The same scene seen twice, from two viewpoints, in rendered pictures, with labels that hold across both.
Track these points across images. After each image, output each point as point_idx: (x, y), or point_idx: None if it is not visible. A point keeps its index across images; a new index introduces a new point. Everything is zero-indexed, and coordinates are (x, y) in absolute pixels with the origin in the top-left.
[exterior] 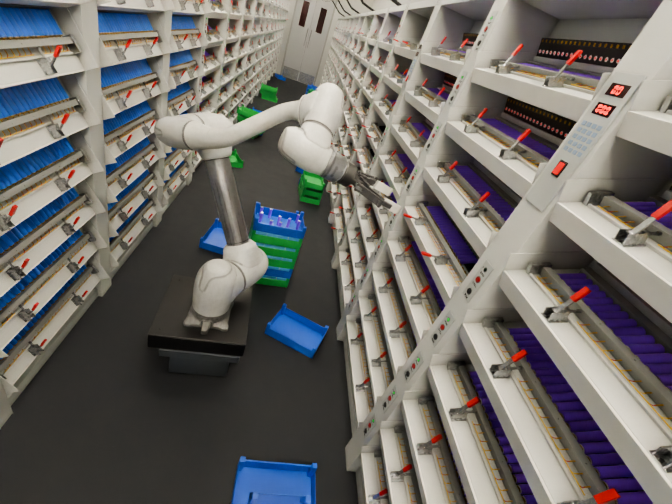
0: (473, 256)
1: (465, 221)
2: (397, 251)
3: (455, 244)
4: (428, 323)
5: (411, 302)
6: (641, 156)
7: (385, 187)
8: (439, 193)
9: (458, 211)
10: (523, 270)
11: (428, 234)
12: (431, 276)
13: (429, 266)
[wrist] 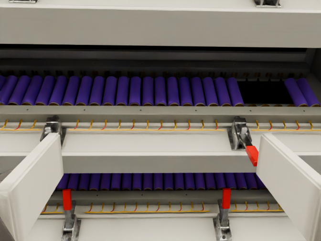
0: (223, 80)
1: (298, 14)
2: (34, 230)
3: (177, 94)
4: (278, 219)
5: (230, 238)
6: None
7: (44, 165)
8: (80, 26)
9: (244, 11)
10: None
11: (114, 133)
12: (151, 178)
13: (225, 167)
